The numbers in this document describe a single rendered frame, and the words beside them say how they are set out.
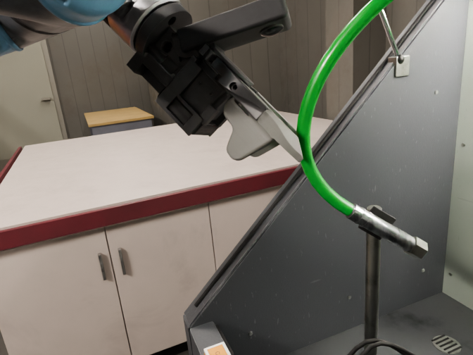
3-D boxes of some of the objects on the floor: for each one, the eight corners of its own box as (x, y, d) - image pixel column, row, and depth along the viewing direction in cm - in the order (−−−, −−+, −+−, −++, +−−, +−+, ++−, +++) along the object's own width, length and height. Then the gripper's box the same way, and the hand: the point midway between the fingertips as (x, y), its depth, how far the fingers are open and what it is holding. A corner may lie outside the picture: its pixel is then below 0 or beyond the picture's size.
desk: (143, 155, 601) (134, 106, 578) (163, 177, 472) (153, 115, 449) (94, 163, 574) (84, 113, 551) (101, 189, 445) (88, 125, 422)
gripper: (159, 75, 49) (271, 191, 47) (96, 52, 36) (248, 211, 33) (203, 24, 47) (322, 143, 44) (152, -21, 34) (317, 144, 31)
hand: (302, 146), depth 38 cm, fingers open, 7 cm apart
